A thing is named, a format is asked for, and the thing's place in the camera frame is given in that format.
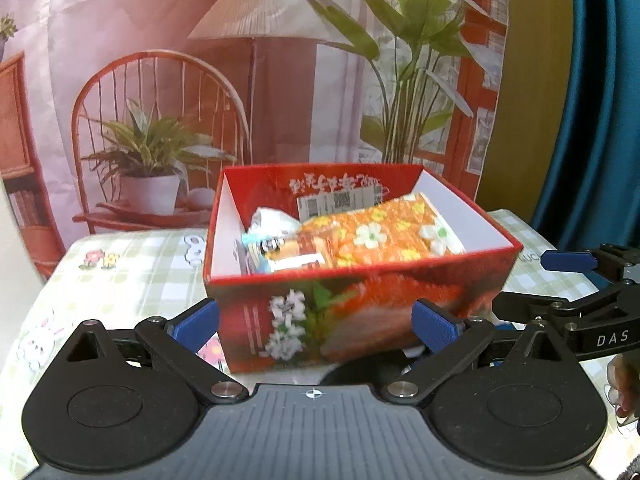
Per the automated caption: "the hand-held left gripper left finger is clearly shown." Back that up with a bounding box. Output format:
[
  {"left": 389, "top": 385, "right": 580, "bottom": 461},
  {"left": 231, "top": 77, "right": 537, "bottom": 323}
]
[{"left": 66, "top": 298, "right": 249, "bottom": 406}]

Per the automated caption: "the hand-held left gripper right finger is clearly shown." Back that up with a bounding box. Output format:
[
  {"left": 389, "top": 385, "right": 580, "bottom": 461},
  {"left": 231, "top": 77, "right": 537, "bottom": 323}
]
[{"left": 382, "top": 298, "right": 577, "bottom": 407}]

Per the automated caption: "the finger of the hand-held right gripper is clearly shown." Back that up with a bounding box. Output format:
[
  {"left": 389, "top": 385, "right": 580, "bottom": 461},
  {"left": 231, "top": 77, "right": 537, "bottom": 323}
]
[
  {"left": 492, "top": 282, "right": 640, "bottom": 329},
  {"left": 542, "top": 243, "right": 640, "bottom": 281}
]

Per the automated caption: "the red printed cardboard box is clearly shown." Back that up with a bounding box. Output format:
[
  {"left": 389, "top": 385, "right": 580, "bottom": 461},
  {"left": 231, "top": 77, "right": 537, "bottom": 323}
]
[{"left": 202, "top": 162, "right": 524, "bottom": 375}]

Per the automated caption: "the orange floral packet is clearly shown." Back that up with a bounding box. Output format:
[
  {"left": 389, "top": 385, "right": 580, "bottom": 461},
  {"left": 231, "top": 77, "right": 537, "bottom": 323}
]
[{"left": 299, "top": 192, "right": 467, "bottom": 269}]

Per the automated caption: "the tan orange snack packet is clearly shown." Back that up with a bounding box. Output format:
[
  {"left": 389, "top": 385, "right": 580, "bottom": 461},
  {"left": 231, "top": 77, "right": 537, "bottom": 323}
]
[{"left": 262, "top": 236, "right": 328, "bottom": 272}]

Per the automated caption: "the light blue snack bag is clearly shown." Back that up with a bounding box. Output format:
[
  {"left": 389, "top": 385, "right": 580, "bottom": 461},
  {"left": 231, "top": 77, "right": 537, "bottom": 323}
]
[{"left": 242, "top": 207, "right": 302, "bottom": 275}]

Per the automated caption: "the person's right hand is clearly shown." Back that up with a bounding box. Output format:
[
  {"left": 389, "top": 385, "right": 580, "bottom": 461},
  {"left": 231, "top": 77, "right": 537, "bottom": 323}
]
[{"left": 606, "top": 354, "right": 639, "bottom": 419}]

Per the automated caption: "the green checked printed tablecloth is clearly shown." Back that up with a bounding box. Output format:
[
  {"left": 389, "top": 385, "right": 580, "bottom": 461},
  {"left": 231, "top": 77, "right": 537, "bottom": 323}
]
[{"left": 0, "top": 207, "right": 640, "bottom": 463}]

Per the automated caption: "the blue curtain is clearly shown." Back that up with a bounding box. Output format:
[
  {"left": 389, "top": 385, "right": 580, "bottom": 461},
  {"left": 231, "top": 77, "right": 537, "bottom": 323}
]
[{"left": 529, "top": 0, "right": 640, "bottom": 256}]

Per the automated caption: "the printed room scene backdrop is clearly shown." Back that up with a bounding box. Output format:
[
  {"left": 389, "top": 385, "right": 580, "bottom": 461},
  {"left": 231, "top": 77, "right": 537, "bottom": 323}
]
[{"left": 0, "top": 0, "right": 511, "bottom": 281}]

